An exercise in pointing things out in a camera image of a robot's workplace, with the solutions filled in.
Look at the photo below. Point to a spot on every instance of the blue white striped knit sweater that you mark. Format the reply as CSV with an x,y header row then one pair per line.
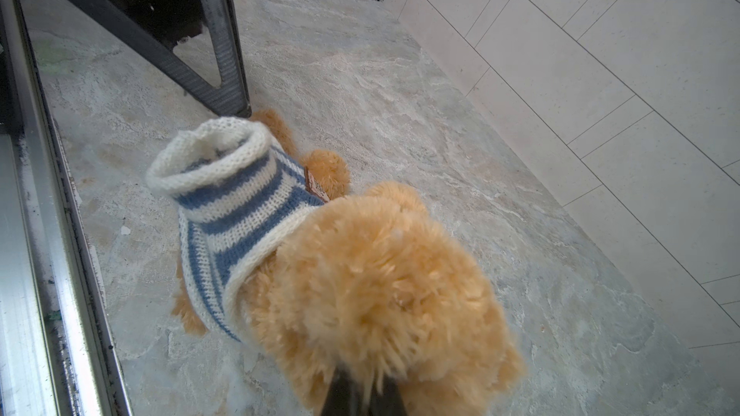
x,y
238,196

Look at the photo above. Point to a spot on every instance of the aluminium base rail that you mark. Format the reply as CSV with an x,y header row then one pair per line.
x,y
57,354

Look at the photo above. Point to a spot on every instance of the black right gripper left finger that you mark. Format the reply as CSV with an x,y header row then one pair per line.
x,y
344,396

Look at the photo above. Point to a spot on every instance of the tan plush teddy bear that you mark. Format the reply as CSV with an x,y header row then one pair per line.
x,y
371,283

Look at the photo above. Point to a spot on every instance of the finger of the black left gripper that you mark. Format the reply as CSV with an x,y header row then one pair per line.
x,y
230,98

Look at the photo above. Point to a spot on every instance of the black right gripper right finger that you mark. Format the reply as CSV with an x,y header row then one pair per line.
x,y
387,401

